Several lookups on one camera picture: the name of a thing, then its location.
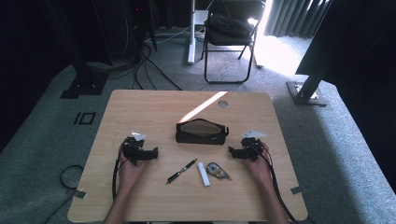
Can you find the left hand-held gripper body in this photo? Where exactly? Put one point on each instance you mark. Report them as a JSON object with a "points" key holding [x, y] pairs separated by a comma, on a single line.
{"points": [[134, 149]]}

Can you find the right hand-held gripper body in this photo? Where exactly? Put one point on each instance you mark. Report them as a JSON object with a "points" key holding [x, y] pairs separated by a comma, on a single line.
{"points": [[252, 149]]}

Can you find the grey correction tape dispenser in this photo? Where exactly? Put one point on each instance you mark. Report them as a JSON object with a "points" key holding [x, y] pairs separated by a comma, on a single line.
{"points": [[218, 171]]}

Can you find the black pen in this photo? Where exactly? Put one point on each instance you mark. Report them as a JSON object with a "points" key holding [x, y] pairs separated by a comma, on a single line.
{"points": [[182, 171]]}

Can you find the black pencil case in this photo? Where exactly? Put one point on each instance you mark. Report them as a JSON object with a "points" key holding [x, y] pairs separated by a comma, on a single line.
{"points": [[200, 137]]}

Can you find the person's right hand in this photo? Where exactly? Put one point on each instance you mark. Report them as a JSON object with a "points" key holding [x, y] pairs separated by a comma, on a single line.
{"points": [[261, 171]]}

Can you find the person's left hand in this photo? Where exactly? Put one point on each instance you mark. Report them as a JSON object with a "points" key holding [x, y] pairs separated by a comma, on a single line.
{"points": [[129, 175]]}

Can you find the round grey table grommet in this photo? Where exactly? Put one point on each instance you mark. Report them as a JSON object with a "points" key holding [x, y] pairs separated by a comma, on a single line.
{"points": [[222, 104]]}

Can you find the grey tape strip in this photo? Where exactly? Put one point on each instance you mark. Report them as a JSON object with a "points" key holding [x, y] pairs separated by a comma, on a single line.
{"points": [[79, 194], [299, 189]]}

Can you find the black metal stand, grey base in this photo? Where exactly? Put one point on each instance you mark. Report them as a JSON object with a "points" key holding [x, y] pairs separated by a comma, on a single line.
{"points": [[311, 84]]}

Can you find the black folding chair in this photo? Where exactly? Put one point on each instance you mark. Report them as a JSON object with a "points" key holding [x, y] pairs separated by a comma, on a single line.
{"points": [[229, 40]]}

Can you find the dark equipment tower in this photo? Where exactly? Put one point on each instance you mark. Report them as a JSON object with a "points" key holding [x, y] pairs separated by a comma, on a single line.
{"points": [[138, 28]]}

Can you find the white desk leg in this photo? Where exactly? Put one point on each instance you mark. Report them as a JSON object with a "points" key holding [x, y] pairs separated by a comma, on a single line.
{"points": [[191, 34]]}

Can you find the black bag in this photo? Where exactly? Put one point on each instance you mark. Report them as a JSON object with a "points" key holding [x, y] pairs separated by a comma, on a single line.
{"points": [[230, 26]]}

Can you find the grey curtain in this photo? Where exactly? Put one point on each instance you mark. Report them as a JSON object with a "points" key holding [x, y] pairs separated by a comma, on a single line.
{"points": [[292, 18]]}

